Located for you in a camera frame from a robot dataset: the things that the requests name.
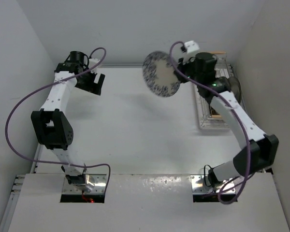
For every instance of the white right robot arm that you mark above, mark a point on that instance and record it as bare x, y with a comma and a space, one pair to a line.
258, 149

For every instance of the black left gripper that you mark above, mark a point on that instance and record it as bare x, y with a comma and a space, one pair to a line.
92, 87

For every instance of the white wire dish rack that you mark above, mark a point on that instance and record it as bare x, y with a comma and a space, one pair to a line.
208, 118

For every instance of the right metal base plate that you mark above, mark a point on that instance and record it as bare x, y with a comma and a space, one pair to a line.
204, 194

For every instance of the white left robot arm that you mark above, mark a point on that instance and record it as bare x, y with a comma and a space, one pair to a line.
51, 126

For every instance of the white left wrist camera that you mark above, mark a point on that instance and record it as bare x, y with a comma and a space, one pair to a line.
93, 64

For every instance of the silver rimmed cream plate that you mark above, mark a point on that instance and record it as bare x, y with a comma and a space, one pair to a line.
235, 87

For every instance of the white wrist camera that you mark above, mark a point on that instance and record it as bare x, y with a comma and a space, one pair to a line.
93, 64
191, 48

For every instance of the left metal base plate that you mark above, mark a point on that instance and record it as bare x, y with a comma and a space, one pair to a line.
86, 188

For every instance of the dark rimmed striped plate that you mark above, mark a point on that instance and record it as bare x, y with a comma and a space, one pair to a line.
214, 113

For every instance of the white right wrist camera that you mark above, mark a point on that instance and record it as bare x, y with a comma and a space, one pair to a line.
191, 48

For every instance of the blue floral white plate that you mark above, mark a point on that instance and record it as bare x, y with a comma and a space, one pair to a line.
158, 74

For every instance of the metal base plate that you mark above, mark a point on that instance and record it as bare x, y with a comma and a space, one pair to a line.
86, 188
204, 194

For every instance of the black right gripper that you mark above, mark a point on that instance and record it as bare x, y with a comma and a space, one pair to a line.
184, 62

